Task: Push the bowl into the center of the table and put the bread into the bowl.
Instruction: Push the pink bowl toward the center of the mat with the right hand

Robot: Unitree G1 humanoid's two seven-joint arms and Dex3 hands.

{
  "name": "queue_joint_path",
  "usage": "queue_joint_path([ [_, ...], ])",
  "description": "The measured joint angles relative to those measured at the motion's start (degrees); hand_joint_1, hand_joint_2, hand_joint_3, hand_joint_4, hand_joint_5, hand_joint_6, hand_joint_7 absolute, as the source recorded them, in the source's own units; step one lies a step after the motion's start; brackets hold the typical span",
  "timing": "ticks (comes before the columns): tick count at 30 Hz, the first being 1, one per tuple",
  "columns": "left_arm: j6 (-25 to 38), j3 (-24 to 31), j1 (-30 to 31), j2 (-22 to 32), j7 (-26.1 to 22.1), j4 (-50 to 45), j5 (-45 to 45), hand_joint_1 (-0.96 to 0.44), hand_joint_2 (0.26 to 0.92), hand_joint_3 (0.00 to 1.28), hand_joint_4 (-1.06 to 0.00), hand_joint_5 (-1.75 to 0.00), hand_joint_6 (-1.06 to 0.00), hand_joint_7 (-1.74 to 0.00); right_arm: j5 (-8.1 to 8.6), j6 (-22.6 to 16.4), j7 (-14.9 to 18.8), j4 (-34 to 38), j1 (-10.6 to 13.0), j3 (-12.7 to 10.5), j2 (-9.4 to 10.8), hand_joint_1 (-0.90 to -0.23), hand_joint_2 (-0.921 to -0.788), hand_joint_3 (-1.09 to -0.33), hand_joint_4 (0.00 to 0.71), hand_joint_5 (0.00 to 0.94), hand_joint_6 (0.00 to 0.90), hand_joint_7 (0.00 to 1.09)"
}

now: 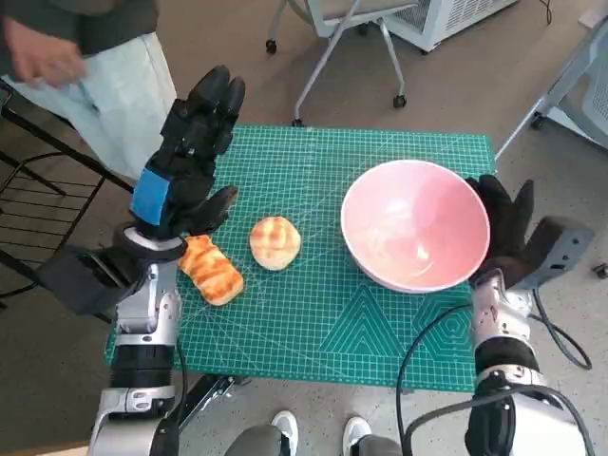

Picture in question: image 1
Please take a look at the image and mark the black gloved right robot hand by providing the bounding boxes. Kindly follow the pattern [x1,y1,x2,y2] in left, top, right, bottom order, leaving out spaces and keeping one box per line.
[463,174,539,286]

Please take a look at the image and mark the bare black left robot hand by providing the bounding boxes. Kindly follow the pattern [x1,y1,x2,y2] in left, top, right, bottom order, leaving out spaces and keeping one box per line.
[130,65,247,238]

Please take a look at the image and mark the pink bowl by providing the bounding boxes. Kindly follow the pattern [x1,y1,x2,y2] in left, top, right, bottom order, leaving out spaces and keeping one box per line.
[340,160,491,294]

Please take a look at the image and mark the long braided toy bread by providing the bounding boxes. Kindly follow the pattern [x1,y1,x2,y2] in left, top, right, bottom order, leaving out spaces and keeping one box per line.
[178,235,245,307]

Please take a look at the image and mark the round toy bread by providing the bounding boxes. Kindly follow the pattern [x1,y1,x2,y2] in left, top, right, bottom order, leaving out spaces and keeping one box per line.
[249,216,302,272]

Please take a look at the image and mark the person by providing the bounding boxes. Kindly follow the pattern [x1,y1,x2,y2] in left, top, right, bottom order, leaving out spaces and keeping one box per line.
[0,0,178,184]
[226,410,403,456]

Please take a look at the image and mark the grey metal cart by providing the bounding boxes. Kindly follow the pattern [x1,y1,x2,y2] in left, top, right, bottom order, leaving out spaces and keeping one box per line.
[493,18,608,162]

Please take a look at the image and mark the grey office chair with casters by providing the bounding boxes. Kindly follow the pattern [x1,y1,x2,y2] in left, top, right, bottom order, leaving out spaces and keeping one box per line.
[264,0,431,127]

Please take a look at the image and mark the green cutting mat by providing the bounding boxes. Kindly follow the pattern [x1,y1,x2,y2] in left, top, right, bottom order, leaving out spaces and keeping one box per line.
[106,123,495,393]

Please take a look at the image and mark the white cabinet with grille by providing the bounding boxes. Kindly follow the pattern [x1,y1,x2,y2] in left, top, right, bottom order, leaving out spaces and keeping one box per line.
[387,0,517,53]

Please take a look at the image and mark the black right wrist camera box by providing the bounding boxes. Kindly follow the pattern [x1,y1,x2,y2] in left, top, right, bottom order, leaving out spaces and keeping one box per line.
[510,216,595,291]

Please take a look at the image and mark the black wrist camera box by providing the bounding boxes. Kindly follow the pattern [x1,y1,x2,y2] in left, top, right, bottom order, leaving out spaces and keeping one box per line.
[510,216,595,291]
[35,244,143,324]

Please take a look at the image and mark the black wire rack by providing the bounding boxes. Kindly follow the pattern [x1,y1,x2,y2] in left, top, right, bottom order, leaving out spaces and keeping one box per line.
[0,78,134,324]

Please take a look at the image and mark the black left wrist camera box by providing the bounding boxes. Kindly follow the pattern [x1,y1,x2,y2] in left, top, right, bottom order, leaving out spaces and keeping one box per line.
[35,244,143,324]

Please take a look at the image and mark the metal table leg bracket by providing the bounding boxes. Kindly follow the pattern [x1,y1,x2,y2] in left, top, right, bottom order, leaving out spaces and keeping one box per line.
[182,374,253,428]

